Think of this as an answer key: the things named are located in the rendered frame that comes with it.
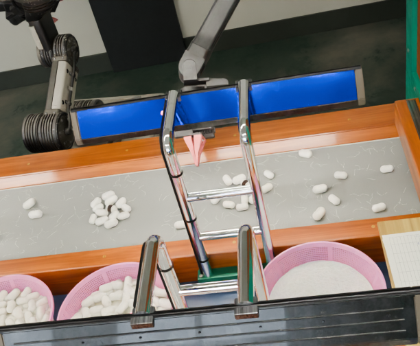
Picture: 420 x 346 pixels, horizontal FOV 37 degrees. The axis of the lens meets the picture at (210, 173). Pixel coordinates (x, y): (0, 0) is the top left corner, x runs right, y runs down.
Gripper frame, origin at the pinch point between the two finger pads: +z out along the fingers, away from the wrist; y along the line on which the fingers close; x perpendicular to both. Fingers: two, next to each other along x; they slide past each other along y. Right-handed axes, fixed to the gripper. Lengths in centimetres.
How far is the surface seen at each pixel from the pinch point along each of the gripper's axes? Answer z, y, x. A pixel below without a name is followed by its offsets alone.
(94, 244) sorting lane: 18.3, -26.9, -4.5
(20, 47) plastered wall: -109, -130, 170
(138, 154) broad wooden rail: -6.6, -19.0, 13.3
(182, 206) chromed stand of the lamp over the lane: 13.7, 1.5, -28.2
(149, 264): 26, 3, -61
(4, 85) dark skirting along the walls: -94, -149, 185
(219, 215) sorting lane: 14.1, 4.8, -1.4
